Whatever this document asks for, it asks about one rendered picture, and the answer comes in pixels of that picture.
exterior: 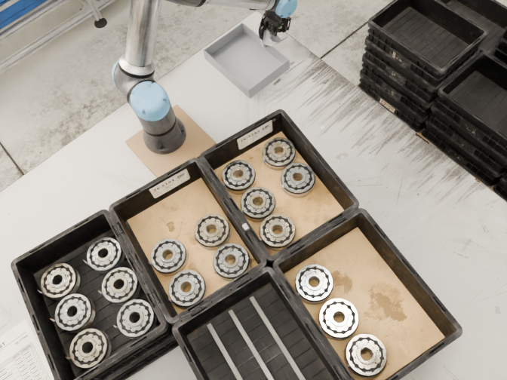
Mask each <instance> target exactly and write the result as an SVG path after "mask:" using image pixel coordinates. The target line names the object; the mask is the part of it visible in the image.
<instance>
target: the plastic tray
mask: <svg viewBox="0 0 507 380"><path fill-rule="evenodd" d="M203 52H204V58H205V59H206V61H208V62H209V63H210V64H211V65H212V66H213V67H214V68H216V69H217V70H218V71H219V72H220V73H222V74H223V75H224V76H225V77H226V78H227V79H229V80H230V81H231V82H232V83H233V84H234V85H235V86H236V87H237V88H238V89H239V90H240V91H242V92H243V93H244V94H245V95H246V96H247V97H249V98H251V97H253V96H254V95H256V94H257V93H259V92H260V91H261V90H262V89H263V88H264V87H266V86H267V85H269V84H270V83H272V82H273V81H274V80H275V79H276V78H278V77H279V76H281V75H282V74H283V73H285V72H286V71H287V70H288V69H289V68H290V60H289V59H288V58H286V56H284V55H283V54H282V53H280V52H279V51H278V50H276V49H275V48H274V47H270V46H268V45H266V49H265V48H263V46H262V44H261V41H260V37H259V35H258V34H256V33H255V32H254V31H253V30H252V29H250V28H249V27H248V26H246V25H245V24H244V23H240V24H239V25H238V26H236V27H235V28H234V29H232V30H231V31H229V32H227V33H226V34H225V35H224V36H222V37H221V38H219V39H218V40H216V41H215V42H214V43H213V44H211V45H209V46H208V47H206V48H205V49H204V50H203Z"/></svg>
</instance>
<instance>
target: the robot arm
mask: <svg viewBox="0 0 507 380"><path fill-rule="evenodd" d="M165 1H168V2H172V3H175V4H179V5H185V6H191V7H201V6H203V5H204V4H208V5H222V6H229V7H237V8H249V9H250V10H253V11H255V10H265V13H264V15H263V16H262V19H261V22H260V27H259V37H260V41H261V44H262V46H263V48H265V49H266V45H268V46H270V47H272V46H273V41H274V42H278V43H280V42H281V39H280V37H279V36H278V32H279V33H280V32H283V33H284V32H286V31H287V30H289V28H290V22H289V26H287V25H288V21H291V17H290V15H291V14H292V13H293V12H294V11H295V10H296V8H297V0H165ZM160 7H161V0H131V8H130V15H129V21H128V34H127V41H126V48H125V54H123V55H122V56H121V57H120V58H119V59H118V62H117V63H115V64H114V66H113V68H112V78H113V80H114V82H115V85H116V87H117V88H118V89H119V90H120V91H121V93H122V94H123V96H124V98H125V99H126V100H127V102H128V103H129V105H130V106H131V108H132V109H133V111H134V113H135V114H136V116H137V117H138V119H139V121H140V123H141V125H142V127H143V141H144V143H145V144H146V147H147V148H148V149H149V150H150V151H151V152H154V153H156V154H160V155H165V154H169V153H171V152H175V151H176V150H177V149H179V148H180V147H181V146H182V144H184V142H185V140H186V129H185V127H184V124H183V123H182V121H181V120H180V119H179V118H178V117H176V116H175V114H174V111H173V109H172V106H171V103H170V99H169V96H168V94H167V92H166V90H165V89H164V88H163V87H162V86H161V85H160V84H158V83H156V81H155V79H154V73H155V63H154V61H153V60H152V54H153V49H154V44H155V36H156V31H157V25H158V17H159V12H160ZM266 28H267V29H266Z"/></svg>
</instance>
